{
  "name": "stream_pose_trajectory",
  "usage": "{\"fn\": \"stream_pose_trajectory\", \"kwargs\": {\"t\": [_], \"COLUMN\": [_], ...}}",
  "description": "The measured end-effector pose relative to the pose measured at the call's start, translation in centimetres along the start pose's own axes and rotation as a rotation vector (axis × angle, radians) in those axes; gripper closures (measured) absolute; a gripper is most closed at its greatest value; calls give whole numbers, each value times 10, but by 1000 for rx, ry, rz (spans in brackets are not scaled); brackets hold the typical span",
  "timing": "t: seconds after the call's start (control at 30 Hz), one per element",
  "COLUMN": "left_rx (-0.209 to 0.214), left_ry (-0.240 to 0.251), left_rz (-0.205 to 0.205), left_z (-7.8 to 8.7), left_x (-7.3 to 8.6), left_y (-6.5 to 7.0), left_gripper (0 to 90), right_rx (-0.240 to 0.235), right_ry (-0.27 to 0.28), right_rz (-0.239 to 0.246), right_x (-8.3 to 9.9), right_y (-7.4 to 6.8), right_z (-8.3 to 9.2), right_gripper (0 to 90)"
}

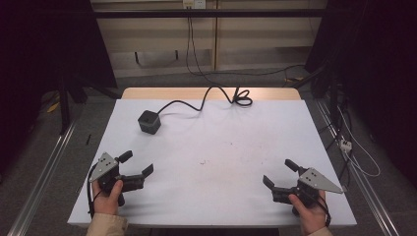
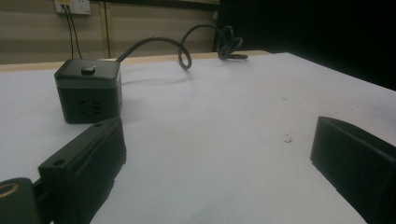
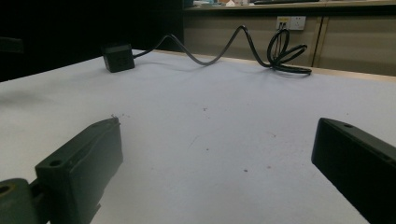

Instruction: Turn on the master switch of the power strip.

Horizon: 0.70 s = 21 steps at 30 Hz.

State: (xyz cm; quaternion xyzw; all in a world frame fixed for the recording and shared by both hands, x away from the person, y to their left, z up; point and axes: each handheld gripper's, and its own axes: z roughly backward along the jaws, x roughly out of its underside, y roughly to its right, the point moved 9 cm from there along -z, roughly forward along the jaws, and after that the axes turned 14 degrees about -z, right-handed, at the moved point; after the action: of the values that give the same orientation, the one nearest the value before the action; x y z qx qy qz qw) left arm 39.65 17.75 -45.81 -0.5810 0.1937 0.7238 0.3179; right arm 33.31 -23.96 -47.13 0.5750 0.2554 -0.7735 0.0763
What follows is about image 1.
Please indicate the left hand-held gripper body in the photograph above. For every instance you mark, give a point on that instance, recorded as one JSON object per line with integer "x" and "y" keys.
{"x": 108, "y": 173}

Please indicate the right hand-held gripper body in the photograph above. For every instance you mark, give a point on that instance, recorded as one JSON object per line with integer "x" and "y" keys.
{"x": 309, "y": 185}

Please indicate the black cube power socket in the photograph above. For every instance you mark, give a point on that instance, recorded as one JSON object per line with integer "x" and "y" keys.
{"x": 149, "y": 122}

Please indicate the person's left hand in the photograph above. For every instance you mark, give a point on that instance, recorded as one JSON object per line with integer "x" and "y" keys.
{"x": 106, "y": 198}

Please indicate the person's right hand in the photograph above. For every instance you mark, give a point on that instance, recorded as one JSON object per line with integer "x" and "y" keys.
{"x": 309, "y": 214}

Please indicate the black metal stand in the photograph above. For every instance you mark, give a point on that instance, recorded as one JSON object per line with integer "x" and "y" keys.
{"x": 65, "y": 98}

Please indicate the black horizontal metal bar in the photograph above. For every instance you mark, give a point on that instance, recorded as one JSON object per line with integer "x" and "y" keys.
{"x": 209, "y": 13}

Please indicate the aluminium floor rail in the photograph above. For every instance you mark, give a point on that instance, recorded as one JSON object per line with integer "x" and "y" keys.
{"x": 360, "y": 177}
{"x": 39, "y": 187}

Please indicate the white wall outlet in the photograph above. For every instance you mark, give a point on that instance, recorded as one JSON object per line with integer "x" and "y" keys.
{"x": 194, "y": 3}

